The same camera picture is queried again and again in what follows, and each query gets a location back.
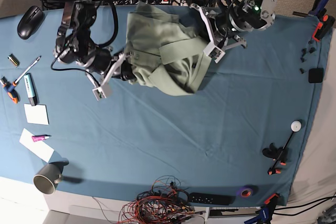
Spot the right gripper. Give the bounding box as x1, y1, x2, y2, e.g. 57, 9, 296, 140
85, 50, 136, 88

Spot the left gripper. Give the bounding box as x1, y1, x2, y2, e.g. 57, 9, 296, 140
190, 3, 247, 51

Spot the green T-shirt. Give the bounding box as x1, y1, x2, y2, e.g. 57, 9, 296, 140
124, 3, 211, 97

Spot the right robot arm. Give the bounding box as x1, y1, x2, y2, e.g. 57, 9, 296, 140
54, 0, 135, 88

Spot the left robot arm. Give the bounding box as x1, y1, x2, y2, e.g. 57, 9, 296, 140
190, 0, 277, 57

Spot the black square box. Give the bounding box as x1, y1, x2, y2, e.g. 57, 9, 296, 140
308, 68, 324, 83

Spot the white paper square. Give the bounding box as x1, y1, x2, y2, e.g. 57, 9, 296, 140
24, 104, 49, 125

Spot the light blue highlighter marker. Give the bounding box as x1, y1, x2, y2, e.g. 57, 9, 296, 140
24, 73, 38, 106

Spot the blue table cloth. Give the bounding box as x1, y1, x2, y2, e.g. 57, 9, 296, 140
1, 10, 332, 206

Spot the orange black corner clamp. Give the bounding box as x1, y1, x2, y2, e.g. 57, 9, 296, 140
308, 0, 335, 42

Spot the white round puck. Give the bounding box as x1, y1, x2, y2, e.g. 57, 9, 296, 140
290, 120, 302, 132

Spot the black computer mouse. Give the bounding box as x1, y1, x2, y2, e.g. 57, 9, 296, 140
17, 6, 45, 40

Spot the pink glue tube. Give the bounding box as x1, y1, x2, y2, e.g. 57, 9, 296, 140
31, 135, 50, 142

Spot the white paper strip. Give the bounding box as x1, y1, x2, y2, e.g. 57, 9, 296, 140
19, 129, 54, 163

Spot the small black lighter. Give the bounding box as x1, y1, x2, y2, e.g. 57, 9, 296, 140
8, 54, 20, 68

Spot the orange blue screwdriver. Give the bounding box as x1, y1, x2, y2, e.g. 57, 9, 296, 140
1, 56, 41, 104

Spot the black orange bar clamp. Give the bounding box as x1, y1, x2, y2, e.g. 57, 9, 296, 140
262, 131, 295, 175

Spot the grey ceramic mug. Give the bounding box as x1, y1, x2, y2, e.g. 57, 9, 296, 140
33, 164, 63, 195

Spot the black remote control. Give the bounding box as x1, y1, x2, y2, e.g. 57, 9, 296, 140
188, 193, 235, 206

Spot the purple tape roll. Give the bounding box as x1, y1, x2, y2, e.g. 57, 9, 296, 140
236, 185, 255, 198

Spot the blue orange bar clamp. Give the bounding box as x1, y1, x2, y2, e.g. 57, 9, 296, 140
244, 193, 280, 224

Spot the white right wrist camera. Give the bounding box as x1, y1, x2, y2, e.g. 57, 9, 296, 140
92, 83, 112, 101

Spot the red black wire bundle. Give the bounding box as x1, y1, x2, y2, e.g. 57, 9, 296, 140
91, 175, 207, 224

